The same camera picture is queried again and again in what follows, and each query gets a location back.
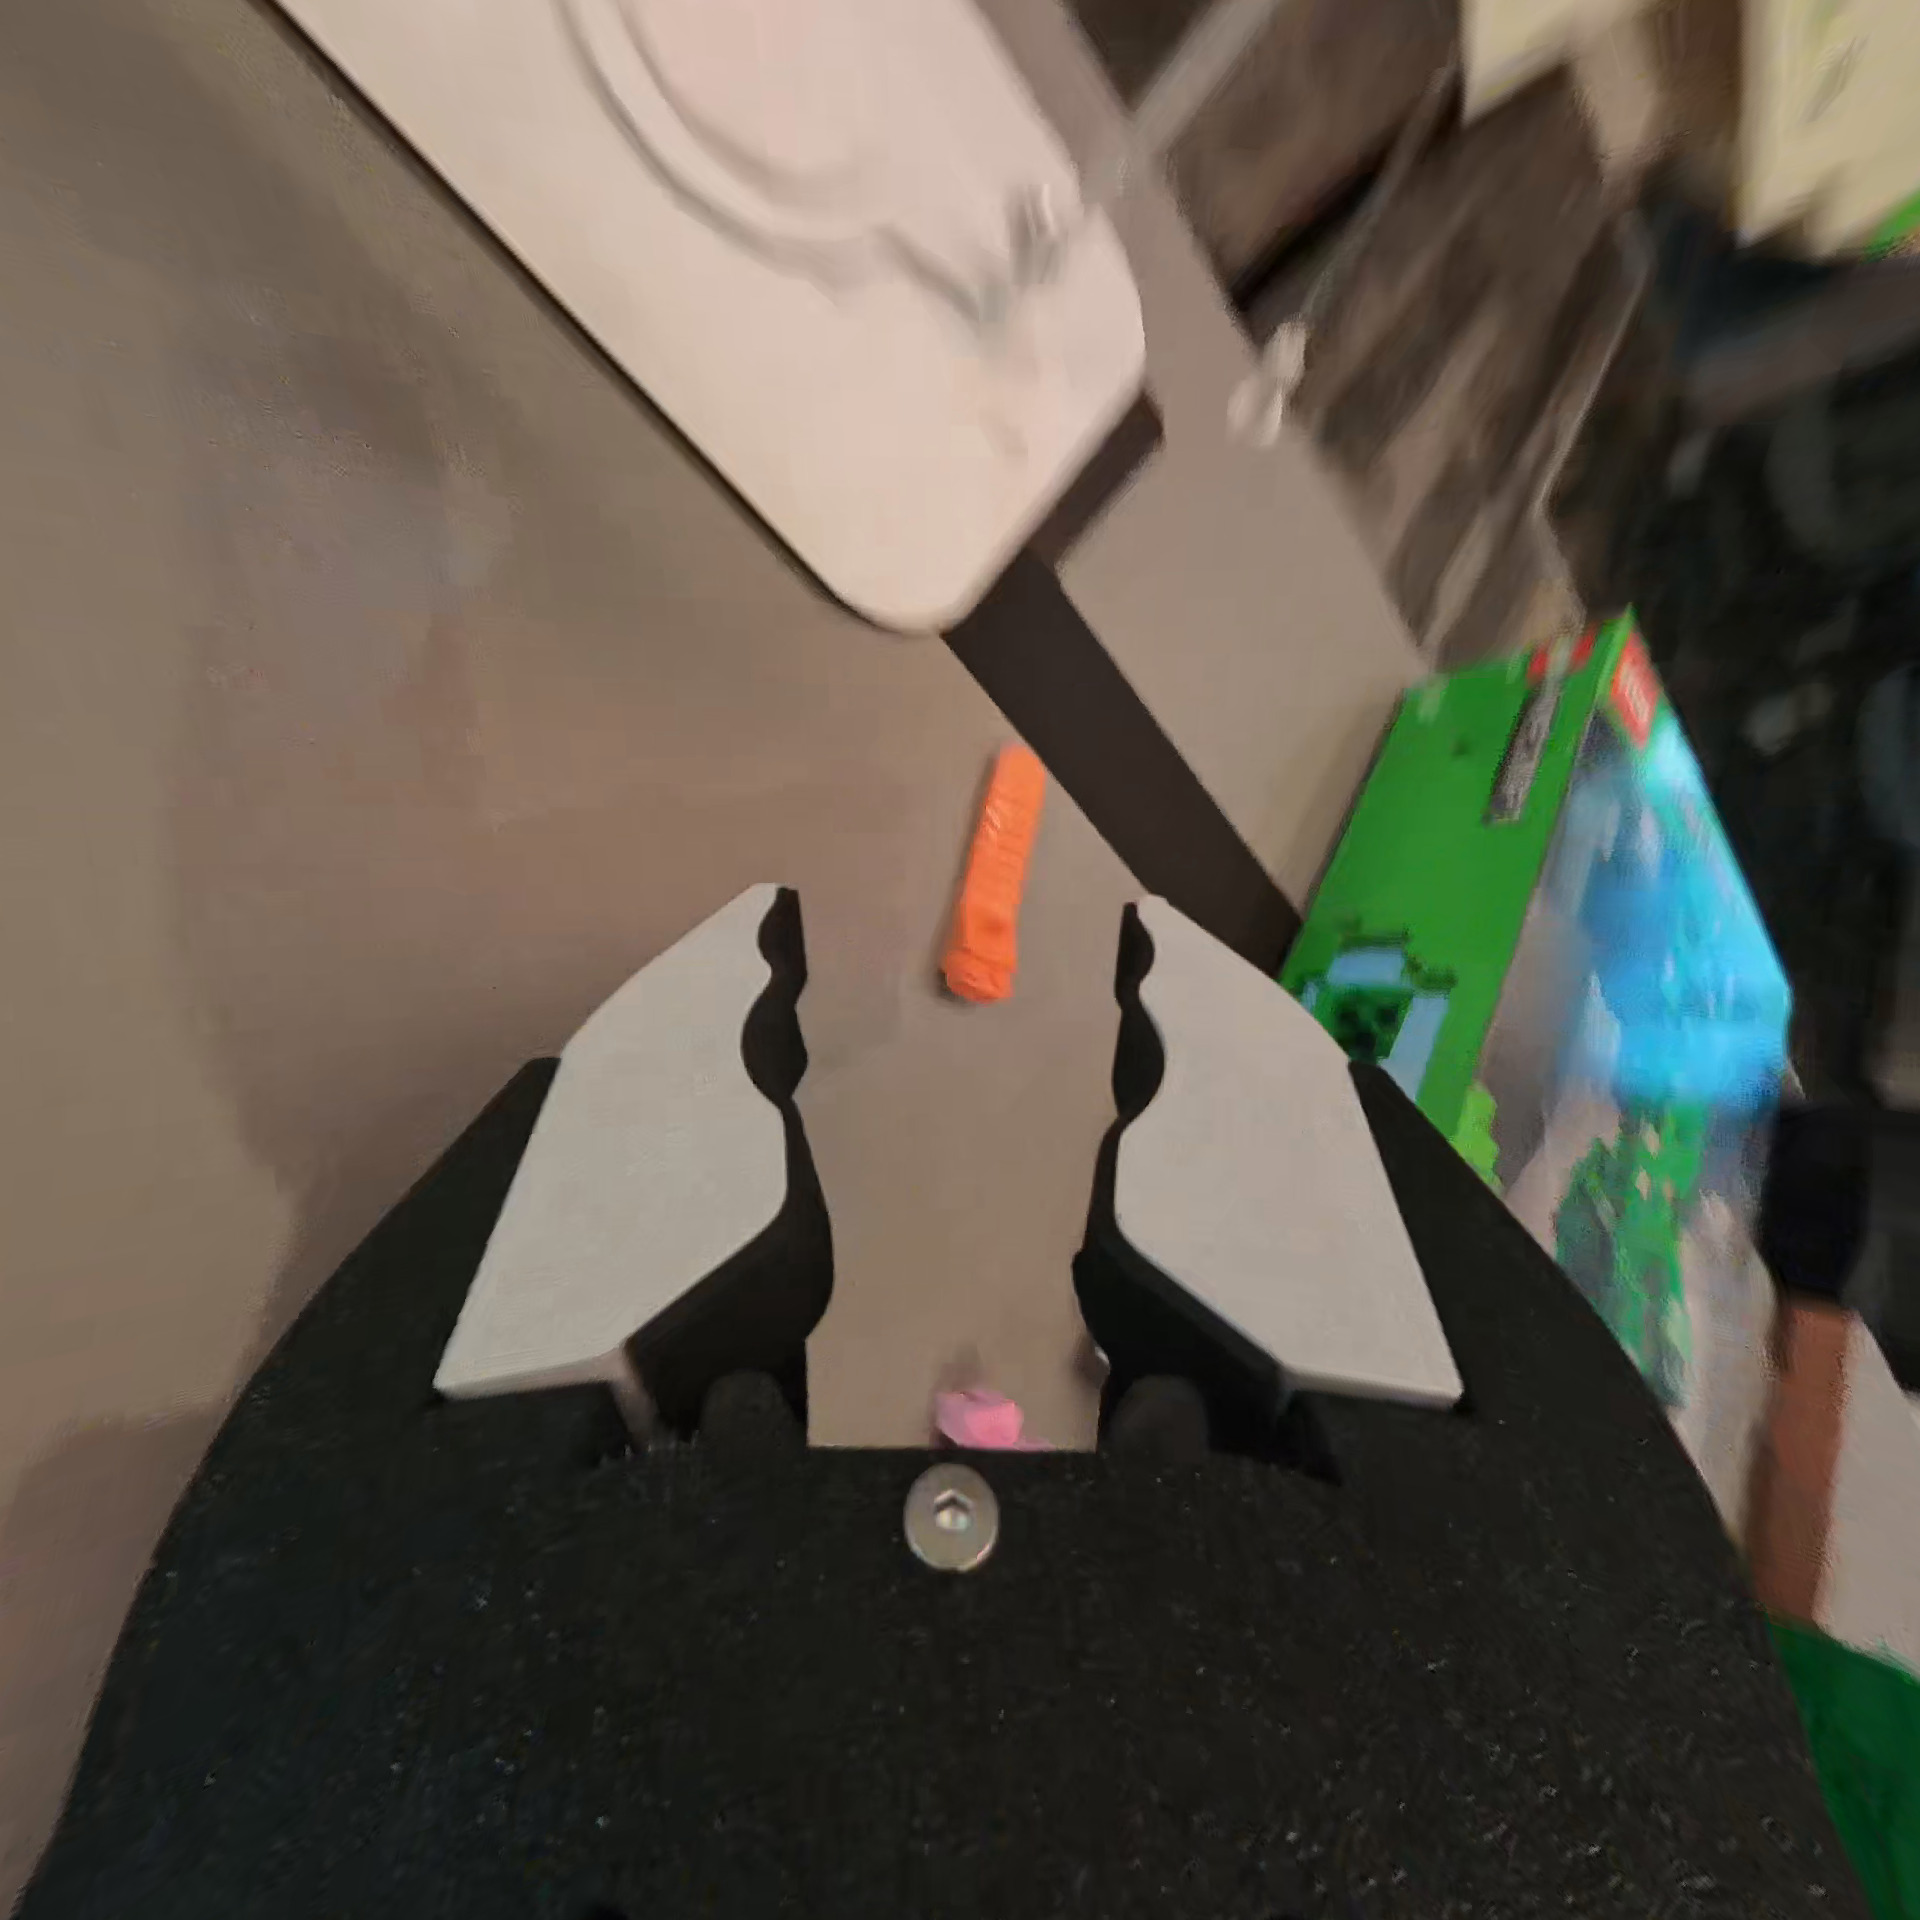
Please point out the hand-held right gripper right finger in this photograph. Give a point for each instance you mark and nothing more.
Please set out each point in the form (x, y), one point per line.
(1273, 1201)

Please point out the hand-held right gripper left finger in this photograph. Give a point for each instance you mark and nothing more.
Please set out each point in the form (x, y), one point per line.
(630, 1186)

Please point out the orange brick separator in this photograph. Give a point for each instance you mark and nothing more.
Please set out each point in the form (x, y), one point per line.
(993, 887)

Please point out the pink lego pig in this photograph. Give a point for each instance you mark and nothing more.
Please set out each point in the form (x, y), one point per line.
(984, 1417)

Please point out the green lego box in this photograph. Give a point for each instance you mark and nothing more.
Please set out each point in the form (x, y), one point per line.
(1499, 898)

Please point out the open lego instruction booklet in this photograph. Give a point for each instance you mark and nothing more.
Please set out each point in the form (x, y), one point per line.
(1800, 118)

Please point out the stack of green plastic bins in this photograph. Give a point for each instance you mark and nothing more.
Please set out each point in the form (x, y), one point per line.
(1860, 1770)

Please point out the white book stand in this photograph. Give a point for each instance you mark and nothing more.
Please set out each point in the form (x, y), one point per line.
(750, 300)

